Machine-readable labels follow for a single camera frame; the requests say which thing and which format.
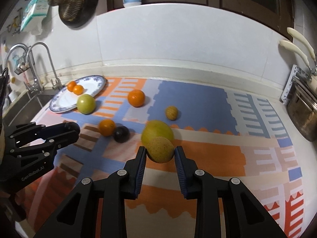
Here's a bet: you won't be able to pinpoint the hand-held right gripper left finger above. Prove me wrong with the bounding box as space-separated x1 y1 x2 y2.
35 146 148 238

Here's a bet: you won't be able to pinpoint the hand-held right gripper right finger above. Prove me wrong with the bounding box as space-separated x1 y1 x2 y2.
175 146 289 238

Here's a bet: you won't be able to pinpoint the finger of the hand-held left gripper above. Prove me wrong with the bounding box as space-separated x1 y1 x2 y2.
4 121 81 150
10 139 73 164

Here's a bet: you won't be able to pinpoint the blue patterned white plate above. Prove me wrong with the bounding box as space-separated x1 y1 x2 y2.
49 75 107 113

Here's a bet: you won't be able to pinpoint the brown kiwi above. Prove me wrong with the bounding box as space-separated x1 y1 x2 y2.
147 136 175 163
165 106 179 121

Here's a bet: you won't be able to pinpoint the green apple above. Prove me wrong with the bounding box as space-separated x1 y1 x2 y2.
77 94 96 115

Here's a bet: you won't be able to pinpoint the dark plum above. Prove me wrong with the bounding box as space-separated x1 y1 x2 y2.
113 126 130 143

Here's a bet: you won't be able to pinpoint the large yellow-green pear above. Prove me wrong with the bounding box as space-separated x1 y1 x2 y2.
141 120 174 147

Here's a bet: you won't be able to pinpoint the steel sink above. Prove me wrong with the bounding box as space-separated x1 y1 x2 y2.
0 89 59 127

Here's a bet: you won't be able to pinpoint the colourful patterned mat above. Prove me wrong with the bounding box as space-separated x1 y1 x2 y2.
15 77 305 238

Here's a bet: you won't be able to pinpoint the gooseneck steel faucet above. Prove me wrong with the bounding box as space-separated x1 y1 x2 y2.
27 42 63 90

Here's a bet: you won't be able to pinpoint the pull-down steel faucet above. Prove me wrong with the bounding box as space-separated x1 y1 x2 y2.
4 44 43 93

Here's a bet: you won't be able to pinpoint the green tissue packet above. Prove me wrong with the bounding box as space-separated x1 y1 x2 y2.
20 0 56 32

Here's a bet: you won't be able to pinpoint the black frying pan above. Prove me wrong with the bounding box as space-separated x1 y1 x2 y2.
58 0 100 28

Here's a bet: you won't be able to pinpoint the steel pot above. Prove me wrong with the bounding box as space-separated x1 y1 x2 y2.
287 76 317 142

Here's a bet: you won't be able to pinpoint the white knife rack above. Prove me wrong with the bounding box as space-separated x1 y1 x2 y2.
280 64 306 105

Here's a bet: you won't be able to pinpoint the black wire basket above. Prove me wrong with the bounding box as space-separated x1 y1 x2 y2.
13 57 29 75

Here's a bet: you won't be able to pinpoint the yellow wall hooks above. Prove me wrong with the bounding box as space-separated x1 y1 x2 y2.
7 9 23 34

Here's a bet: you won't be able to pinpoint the cream knife handle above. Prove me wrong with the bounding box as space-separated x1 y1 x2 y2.
287 27 316 60
279 39 310 66

